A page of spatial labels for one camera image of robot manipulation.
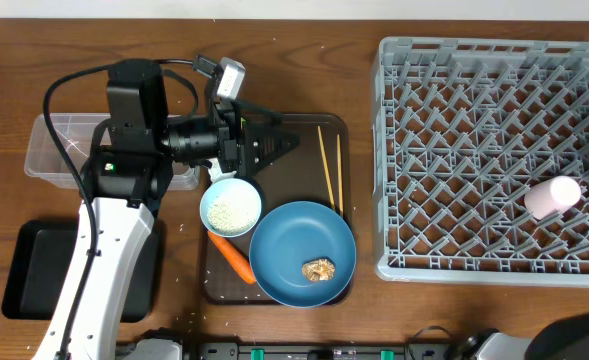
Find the black bin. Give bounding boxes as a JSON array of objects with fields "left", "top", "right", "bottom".
[{"left": 1, "top": 220, "right": 165, "bottom": 323}]

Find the wooden chopstick right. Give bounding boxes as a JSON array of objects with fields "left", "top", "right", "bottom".
[{"left": 336, "top": 134, "right": 344, "bottom": 217}]

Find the orange carrot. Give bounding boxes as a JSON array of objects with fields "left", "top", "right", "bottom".
[{"left": 208, "top": 231, "right": 256, "bottom": 284}]

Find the gold foil wrapper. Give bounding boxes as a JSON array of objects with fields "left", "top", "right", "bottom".
[{"left": 302, "top": 258, "right": 336, "bottom": 282}]

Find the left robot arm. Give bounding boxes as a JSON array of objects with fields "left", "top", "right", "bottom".
[{"left": 36, "top": 56, "right": 300, "bottom": 359}]

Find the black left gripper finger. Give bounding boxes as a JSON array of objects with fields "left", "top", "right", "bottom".
[
  {"left": 234, "top": 99, "right": 283, "bottom": 125},
  {"left": 246, "top": 124, "right": 300, "bottom": 175}
]

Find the blue plate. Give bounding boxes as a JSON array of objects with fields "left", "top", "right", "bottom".
[{"left": 249, "top": 201, "right": 357, "bottom": 308}]

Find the pink plastic cup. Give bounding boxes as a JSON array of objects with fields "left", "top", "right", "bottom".
[{"left": 524, "top": 176, "right": 581, "bottom": 219}]

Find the clear plastic bin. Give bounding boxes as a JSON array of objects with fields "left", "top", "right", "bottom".
[{"left": 24, "top": 113, "right": 200, "bottom": 191}]

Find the wooden chopstick left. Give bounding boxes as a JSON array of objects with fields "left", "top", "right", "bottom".
[{"left": 317, "top": 125, "right": 335, "bottom": 210}]

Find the brown serving tray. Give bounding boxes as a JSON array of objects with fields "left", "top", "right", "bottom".
[{"left": 202, "top": 114, "right": 352, "bottom": 305}]

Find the grey dishwasher rack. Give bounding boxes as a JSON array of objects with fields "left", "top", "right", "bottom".
[{"left": 371, "top": 37, "right": 589, "bottom": 288}]

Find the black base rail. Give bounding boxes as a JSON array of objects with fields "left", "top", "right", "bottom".
[{"left": 118, "top": 327, "right": 455, "bottom": 360}]

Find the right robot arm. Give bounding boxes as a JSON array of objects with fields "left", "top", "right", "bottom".
[{"left": 445, "top": 313, "right": 589, "bottom": 360}]

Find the wooden chopstick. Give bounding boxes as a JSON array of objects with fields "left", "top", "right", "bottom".
[
  {"left": 317, "top": 125, "right": 335, "bottom": 210},
  {"left": 336, "top": 134, "right": 344, "bottom": 217}
]

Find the light blue rice bowl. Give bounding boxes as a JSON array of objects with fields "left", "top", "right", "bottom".
[{"left": 199, "top": 178, "right": 262, "bottom": 237}]

